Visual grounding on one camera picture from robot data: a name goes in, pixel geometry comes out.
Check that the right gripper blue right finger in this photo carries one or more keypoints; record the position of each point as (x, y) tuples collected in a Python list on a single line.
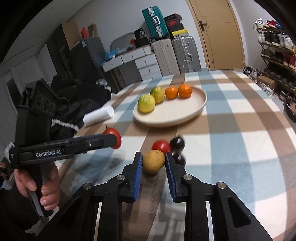
[(170, 173)]

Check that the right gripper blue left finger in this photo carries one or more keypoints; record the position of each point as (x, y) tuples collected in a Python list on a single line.
[(136, 175)]

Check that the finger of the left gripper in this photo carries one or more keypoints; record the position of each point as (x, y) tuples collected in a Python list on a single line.
[(81, 145)]

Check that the red tomato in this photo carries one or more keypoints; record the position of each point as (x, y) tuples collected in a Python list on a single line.
[(116, 137), (161, 145)]

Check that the yellow-green citrus fruit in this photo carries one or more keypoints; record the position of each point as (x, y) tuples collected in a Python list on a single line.
[(146, 103)]

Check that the small orange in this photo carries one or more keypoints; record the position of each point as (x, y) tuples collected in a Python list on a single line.
[(171, 92)]

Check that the green bumpy citrus fruit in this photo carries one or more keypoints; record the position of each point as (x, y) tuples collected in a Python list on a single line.
[(158, 93)]

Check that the large orange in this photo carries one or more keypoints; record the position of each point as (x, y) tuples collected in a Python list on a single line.
[(184, 91)]

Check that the person's left hand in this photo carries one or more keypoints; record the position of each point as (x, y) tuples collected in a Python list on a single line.
[(51, 192)]

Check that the dark plum lower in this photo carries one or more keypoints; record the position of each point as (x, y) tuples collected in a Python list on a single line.
[(179, 159)]

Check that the dark plum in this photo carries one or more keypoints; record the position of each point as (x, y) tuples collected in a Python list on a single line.
[(179, 159), (177, 144)]

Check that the dark plum upper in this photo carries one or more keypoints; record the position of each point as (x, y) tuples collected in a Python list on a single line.
[(177, 144)]

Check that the white paper roll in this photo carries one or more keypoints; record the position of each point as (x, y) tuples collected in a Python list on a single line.
[(98, 115)]

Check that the black clothes pile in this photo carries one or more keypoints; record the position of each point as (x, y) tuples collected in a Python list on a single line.
[(76, 100)]

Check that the cream round plate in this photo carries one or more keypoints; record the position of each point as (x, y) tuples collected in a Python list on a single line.
[(174, 112)]

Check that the checkered tablecloth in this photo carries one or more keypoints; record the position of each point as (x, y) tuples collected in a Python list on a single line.
[(241, 138)]

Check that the dark cabinet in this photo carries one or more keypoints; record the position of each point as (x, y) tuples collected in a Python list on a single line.
[(78, 58)]

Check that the white drawer desk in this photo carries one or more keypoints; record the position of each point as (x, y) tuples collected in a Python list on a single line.
[(142, 61)]

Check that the silver grey suitcase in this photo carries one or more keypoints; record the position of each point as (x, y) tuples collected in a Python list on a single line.
[(186, 54)]

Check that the beige suitcase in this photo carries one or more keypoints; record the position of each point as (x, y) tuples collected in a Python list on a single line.
[(165, 56)]

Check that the white sneakers on floor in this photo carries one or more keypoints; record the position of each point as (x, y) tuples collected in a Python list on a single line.
[(265, 88)]

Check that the cardboard box on floor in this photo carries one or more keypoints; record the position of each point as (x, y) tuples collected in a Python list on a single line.
[(267, 81)]

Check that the stacked shoe boxes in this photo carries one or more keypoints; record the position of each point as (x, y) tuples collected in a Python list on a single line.
[(174, 23)]

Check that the teal suitcase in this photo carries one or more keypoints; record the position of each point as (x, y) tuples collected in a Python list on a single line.
[(155, 23)]

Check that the wooden door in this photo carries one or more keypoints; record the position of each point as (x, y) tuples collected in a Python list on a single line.
[(219, 33)]

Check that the wooden shoe rack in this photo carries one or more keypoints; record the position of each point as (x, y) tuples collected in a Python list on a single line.
[(278, 53)]

